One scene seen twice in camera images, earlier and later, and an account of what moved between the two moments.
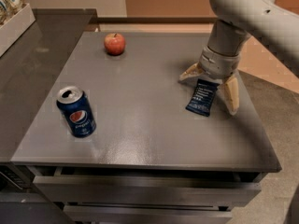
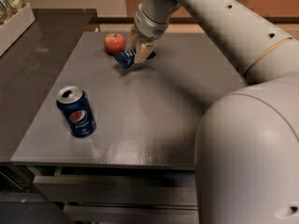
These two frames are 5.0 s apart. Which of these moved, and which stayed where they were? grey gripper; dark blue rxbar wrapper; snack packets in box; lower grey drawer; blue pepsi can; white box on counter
Moved: dark blue rxbar wrapper; grey gripper
Stayed: lower grey drawer; snack packets in box; white box on counter; blue pepsi can
